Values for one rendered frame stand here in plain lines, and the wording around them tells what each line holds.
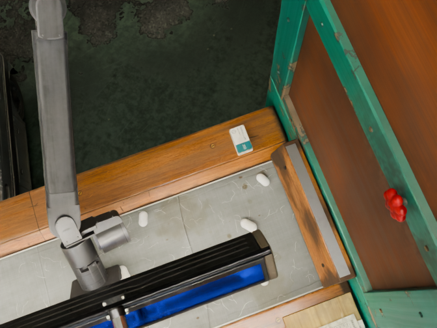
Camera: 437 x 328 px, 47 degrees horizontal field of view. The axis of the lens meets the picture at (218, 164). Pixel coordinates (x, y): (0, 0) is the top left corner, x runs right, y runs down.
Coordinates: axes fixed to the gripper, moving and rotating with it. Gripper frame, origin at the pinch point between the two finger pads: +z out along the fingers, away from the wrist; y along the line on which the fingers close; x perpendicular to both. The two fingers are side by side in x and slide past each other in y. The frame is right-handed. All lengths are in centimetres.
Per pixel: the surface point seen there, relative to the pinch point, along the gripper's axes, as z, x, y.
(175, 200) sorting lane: -13.3, 13.5, 20.3
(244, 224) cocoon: -6.4, 5.2, 32.9
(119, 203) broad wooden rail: -17.2, 13.9, 8.5
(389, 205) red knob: -29, -38, 47
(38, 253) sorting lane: -12.9, 12.9, -12.2
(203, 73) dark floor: -15, 109, 43
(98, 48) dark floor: -35, 126, 7
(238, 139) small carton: -21.8, 14.6, 38.0
